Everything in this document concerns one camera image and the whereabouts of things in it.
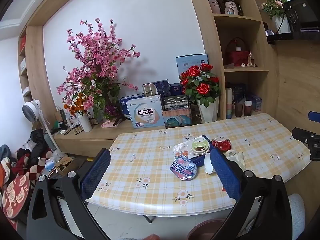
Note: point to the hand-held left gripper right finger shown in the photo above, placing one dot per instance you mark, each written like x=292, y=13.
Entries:
x=225, y=172

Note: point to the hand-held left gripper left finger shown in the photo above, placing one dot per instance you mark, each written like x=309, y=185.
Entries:
x=96, y=175

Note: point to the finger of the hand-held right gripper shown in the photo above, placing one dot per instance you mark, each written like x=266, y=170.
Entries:
x=314, y=117
x=308, y=140

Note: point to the white plastic bottle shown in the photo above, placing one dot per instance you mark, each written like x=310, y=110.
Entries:
x=240, y=160

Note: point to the white paper cup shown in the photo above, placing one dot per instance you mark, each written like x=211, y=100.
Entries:
x=207, y=163

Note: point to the small white round tub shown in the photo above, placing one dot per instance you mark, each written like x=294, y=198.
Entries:
x=230, y=153

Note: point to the crushed red can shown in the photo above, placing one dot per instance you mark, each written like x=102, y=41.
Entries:
x=221, y=144

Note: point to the blue coffee bag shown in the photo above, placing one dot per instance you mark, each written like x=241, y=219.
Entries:
x=197, y=160

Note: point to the round tub with green lid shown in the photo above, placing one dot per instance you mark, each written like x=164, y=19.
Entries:
x=200, y=146

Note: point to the pink blue snack wrapper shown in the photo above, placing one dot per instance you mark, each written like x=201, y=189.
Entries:
x=183, y=168

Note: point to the clear floral plastic packet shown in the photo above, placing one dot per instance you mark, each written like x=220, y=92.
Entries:
x=180, y=150

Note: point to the brown trash bin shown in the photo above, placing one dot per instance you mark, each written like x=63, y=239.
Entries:
x=207, y=226

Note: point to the cardboard box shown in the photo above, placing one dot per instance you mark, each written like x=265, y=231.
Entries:
x=66, y=165

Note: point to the wooden low cabinet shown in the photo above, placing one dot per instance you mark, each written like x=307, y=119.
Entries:
x=85, y=142

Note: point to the row of small brown bottles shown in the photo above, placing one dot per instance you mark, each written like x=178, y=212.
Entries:
x=77, y=128

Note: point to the pink cloth pouch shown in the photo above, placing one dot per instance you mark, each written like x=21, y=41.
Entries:
x=108, y=124

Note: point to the white ribbed vase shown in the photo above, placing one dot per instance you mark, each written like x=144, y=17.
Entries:
x=85, y=123

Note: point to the yellow checked tablecloth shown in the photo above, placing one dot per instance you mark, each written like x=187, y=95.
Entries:
x=150, y=160

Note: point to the small black tripod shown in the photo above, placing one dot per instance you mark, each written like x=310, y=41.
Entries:
x=119, y=121

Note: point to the blue printed box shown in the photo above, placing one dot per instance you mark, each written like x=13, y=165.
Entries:
x=255, y=102

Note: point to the white angular flower pot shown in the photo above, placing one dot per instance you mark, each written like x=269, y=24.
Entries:
x=208, y=111

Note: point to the brown plastic cup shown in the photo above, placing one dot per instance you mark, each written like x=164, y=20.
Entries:
x=239, y=110

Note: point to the purple flower bunch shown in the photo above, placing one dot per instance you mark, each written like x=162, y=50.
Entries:
x=112, y=111

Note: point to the pile of clothes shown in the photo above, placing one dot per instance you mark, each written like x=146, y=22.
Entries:
x=37, y=142

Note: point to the dark red paper cup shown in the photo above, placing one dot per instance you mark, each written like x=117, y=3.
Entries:
x=247, y=108

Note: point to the black paper bag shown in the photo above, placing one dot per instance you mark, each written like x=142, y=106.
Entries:
x=60, y=117

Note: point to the stack of pastel cups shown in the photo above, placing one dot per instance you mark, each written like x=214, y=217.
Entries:
x=229, y=102

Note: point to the teal tissue box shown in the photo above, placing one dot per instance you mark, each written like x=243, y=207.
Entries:
x=177, y=118

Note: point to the orange artificial flowers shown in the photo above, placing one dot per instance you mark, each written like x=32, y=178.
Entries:
x=73, y=106

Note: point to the blue and white box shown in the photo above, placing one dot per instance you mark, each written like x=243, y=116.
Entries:
x=125, y=102

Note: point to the dark blue shelf box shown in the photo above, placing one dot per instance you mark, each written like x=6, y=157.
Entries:
x=239, y=91

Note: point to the white box with pastel print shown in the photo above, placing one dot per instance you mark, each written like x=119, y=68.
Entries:
x=146, y=112

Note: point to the red round printed stool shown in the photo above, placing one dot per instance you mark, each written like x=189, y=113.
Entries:
x=15, y=195

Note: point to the small glass perfume bottle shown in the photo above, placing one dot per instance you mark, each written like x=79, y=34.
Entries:
x=251, y=60

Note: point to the black printed box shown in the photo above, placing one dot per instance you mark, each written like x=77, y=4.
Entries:
x=176, y=101

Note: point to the white desk fan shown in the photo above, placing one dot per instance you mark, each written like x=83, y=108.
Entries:
x=31, y=111

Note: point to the red rose plant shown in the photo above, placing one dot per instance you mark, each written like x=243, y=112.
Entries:
x=200, y=82

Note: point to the small navy box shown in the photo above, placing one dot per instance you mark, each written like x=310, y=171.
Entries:
x=175, y=89

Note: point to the red gift basket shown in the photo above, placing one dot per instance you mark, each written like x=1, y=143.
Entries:
x=236, y=57

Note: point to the gold silver tin box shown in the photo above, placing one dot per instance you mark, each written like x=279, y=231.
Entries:
x=150, y=90

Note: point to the black television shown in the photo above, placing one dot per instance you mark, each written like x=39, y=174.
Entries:
x=300, y=12

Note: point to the dark blue patterned box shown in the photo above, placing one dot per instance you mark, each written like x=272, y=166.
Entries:
x=162, y=87

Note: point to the large light blue box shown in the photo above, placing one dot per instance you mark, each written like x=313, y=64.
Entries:
x=186, y=63

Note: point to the pink blossom flower arrangement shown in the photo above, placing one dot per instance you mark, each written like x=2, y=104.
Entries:
x=95, y=55

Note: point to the pink rose plant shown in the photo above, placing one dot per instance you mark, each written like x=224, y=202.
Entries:
x=273, y=3

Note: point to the wooden shelf unit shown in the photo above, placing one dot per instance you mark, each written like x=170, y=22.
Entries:
x=207, y=30

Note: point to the white mug with black lid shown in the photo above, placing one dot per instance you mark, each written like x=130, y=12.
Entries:
x=230, y=6

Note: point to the pink mug with black lid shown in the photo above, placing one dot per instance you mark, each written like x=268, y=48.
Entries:
x=214, y=3

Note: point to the white wall socket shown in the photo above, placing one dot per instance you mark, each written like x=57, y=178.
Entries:
x=122, y=80

